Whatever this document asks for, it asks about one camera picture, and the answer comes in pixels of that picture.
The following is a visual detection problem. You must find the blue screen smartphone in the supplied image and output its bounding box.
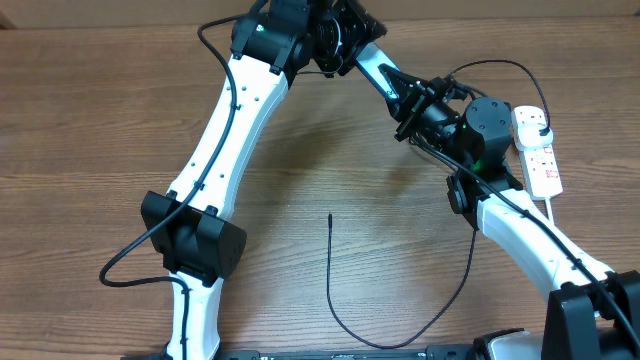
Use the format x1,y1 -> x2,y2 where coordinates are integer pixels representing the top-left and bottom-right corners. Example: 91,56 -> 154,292
356,42 -> 399,103

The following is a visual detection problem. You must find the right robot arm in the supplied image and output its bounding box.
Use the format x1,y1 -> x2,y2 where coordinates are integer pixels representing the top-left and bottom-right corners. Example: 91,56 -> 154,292
368,61 -> 639,359

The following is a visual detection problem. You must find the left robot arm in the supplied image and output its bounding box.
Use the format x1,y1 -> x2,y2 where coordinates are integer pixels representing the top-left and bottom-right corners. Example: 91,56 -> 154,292
141,1 -> 387,359

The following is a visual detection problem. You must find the white charger plug adapter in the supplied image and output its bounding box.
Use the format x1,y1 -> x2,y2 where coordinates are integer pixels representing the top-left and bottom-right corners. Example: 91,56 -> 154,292
513,122 -> 554,151

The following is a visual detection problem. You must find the white power strip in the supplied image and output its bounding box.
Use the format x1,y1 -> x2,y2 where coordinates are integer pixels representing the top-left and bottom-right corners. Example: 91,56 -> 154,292
511,105 -> 563,200

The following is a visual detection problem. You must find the black charging cable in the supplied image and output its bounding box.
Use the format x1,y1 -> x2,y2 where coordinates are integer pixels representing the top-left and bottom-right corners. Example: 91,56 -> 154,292
325,59 -> 553,350

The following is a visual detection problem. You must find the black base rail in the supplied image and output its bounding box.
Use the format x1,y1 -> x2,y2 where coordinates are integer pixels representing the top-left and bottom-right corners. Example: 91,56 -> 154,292
119,344 -> 481,360

